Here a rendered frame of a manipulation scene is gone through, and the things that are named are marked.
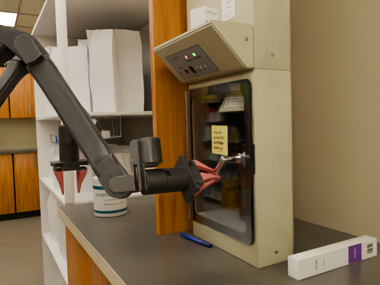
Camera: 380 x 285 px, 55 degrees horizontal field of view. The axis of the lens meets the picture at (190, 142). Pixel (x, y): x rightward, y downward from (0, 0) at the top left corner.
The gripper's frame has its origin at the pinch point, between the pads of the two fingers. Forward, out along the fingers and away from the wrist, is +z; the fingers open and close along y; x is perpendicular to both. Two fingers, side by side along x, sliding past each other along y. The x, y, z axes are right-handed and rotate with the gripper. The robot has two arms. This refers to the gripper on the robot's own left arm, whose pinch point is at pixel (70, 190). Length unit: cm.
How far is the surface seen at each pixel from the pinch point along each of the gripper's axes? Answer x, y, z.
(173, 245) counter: -20.3, 24.2, 15.1
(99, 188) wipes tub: 24.4, 14.7, 4.5
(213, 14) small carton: -36, 29, -46
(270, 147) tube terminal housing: -46, 38, -14
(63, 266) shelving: 100, 11, 60
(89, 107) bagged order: 93, 28, -29
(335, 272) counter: -57, 48, 15
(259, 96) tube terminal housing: -46, 35, -26
